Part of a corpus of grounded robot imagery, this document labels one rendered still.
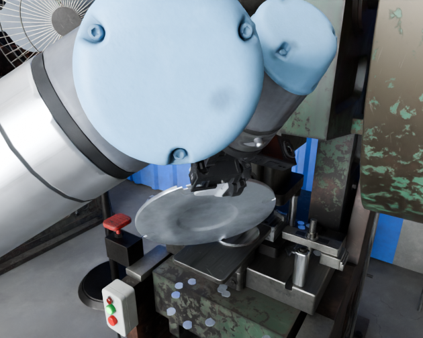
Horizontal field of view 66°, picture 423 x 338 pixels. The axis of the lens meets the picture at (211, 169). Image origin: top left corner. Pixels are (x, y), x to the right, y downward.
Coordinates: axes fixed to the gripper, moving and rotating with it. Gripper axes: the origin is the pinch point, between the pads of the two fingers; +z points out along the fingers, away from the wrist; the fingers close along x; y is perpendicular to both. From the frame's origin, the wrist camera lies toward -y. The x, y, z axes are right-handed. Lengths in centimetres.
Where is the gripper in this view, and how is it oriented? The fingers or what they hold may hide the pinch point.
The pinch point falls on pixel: (217, 184)
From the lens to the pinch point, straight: 57.5
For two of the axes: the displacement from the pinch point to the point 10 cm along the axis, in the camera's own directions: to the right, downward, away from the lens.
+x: 2.2, 9.1, -3.6
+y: -9.5, 1.1, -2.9
